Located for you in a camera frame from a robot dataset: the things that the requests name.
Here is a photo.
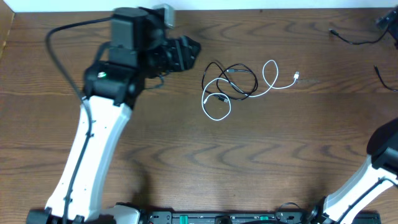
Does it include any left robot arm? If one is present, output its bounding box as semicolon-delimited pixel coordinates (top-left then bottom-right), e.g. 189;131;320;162
26;4;201;223

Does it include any black USB cable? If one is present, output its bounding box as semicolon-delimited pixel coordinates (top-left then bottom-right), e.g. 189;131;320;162
328;24;398;93
201;61;259;104

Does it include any white USB cable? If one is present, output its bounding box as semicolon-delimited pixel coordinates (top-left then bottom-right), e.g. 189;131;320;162
201;58;301;122

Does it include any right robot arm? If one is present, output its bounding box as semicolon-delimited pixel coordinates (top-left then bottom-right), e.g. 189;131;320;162
303;119;397;223

